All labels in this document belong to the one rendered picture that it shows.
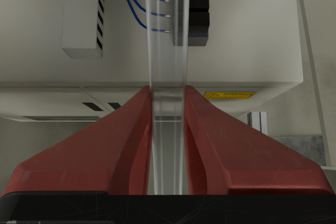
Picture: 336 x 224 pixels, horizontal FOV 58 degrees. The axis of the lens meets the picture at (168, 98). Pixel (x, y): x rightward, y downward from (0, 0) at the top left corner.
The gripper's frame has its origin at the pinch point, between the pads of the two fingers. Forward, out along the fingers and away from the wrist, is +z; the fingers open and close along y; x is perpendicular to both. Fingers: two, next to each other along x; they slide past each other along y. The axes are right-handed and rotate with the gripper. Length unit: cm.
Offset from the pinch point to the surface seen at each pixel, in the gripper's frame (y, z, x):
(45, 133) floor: 43, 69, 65
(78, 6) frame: 12.9, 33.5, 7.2
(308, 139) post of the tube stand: -49, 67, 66
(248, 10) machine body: -12.9, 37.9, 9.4
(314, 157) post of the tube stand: -51, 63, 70
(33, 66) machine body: 20.8, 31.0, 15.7
